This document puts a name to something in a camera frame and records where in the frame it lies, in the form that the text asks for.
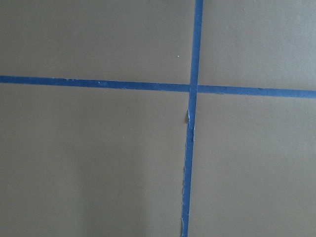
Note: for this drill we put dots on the blue tape line lengthwise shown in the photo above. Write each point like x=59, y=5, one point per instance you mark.
x=192, y=104

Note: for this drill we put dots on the blue tape line crosswise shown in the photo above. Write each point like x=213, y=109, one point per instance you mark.
x=250, y=91

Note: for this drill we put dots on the brown paper table cover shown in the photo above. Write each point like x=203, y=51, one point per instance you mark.
x=101, y=162

